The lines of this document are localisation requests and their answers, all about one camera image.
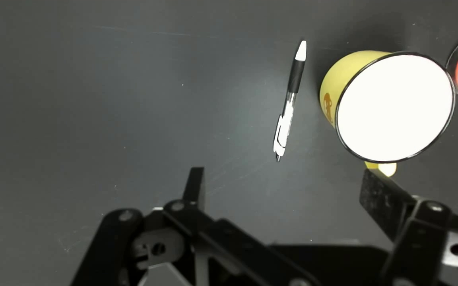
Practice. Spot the yellow enamel mug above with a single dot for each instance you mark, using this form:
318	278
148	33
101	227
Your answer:
393	104

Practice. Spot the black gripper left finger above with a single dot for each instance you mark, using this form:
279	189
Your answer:
198	184

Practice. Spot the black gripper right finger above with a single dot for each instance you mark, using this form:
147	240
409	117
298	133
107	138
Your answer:
388	206

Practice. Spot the black and white pen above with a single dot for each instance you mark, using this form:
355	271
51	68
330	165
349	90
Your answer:
295	79

